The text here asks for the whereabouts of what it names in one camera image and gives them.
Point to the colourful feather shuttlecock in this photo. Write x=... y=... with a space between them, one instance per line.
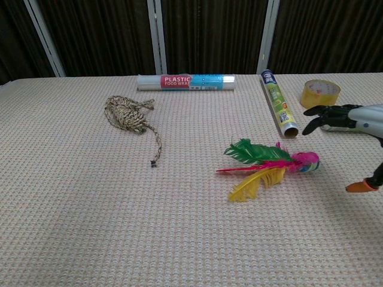
x=308 y=163

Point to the white frame post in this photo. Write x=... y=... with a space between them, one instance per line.
x=267 y=39
x=158 y=39
x=45 y=39

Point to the plastic food wrap roll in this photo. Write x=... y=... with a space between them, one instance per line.
x=179 y=82

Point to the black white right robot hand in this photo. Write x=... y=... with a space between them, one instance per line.
x=366 y=118

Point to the yellow packing tape roll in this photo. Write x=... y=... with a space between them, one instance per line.
x=314 y=97

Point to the green cling film roll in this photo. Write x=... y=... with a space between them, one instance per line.
x=279 y=104

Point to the dark brown curtain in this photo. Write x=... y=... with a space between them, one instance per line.
x=98 y=36

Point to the beige woven tablecloth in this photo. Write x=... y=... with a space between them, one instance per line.
x=119 y=209

